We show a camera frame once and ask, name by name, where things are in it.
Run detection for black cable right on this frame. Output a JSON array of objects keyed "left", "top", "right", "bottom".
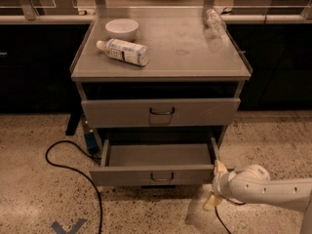
[{"left": 214, "top": 198, "right": 247, "bottom": 234}]

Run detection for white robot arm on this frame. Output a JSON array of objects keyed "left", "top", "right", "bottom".
[{"left": 203, "top": 160, "right": 312, "bottom": 234}]

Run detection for grey drawer cabinet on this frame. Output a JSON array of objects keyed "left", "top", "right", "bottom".
[{"left": 72, "top": 7, "right": 252, "bottom": 144}]

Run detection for grey top drawer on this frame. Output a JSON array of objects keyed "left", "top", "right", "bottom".
[{"left": 82, "top": 98, "right": 240, "bottom": 128}]

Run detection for white labelled plastic bottle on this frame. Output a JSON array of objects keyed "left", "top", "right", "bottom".
[{"left": 96, "top": 38, "right": 149, "bottom": 66}]

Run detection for clear plastic bottle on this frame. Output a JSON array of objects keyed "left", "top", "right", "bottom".
[{"left": 205, "top": 9, "right": 226, "bottom": 36}]

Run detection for black floor cable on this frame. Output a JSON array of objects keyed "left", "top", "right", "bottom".
[{"left": 45, "top": 139, "right": 104, "bottom": 234}]

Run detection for grey drawer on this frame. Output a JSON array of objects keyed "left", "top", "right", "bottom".
[
  {"left": 82, "top": 98, "right": 240, "bottom": 128},
  {"left": 90, "top": 137, "right": 218, "bottom": 186}
]

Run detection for white bowl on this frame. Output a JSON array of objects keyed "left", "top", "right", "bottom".
[{"left": 105, "top": 19, "right": 138, "bottom": 41}]

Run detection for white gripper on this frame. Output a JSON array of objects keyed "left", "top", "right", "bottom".
[{"left": 203, "top": 160, "right": 235, "bottom": 212}]

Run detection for blue power box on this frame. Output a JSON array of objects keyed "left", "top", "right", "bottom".
[{"left": 84, "top": 132, "right": 99, "bottom": 154}]

